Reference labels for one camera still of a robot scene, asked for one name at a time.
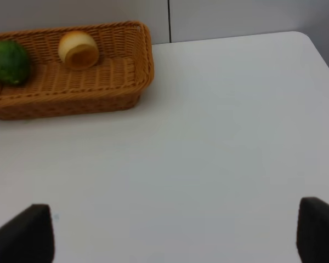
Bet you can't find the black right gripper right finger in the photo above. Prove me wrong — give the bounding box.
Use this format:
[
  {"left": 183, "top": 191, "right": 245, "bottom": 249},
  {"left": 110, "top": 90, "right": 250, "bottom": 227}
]
[{"left": 296, "top": 197, "right": 329, "bottom": 263}]

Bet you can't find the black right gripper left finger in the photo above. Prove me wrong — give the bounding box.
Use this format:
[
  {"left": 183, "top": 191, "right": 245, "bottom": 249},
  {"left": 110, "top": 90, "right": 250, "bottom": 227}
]
[{"left": 0, "top": 204, "right": 55, "bottom": 262}]

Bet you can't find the green mango fruit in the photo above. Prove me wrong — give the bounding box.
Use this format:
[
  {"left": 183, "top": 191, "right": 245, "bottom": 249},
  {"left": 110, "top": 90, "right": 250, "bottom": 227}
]
[{"left": 0, "top": 40, "right": 31, "bottom": 85}]

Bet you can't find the brown bread bun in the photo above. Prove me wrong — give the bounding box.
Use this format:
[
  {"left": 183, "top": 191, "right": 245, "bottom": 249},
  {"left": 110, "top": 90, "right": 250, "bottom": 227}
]
[{"left": 58, "top": 31, "right": 99, "bottom": 70}]

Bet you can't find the tan wicker basket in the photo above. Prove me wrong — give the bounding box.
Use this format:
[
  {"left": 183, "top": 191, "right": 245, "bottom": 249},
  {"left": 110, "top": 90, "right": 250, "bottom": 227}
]
[{"left": 0, "top": 21, "right": 154, "bottom": 120}]

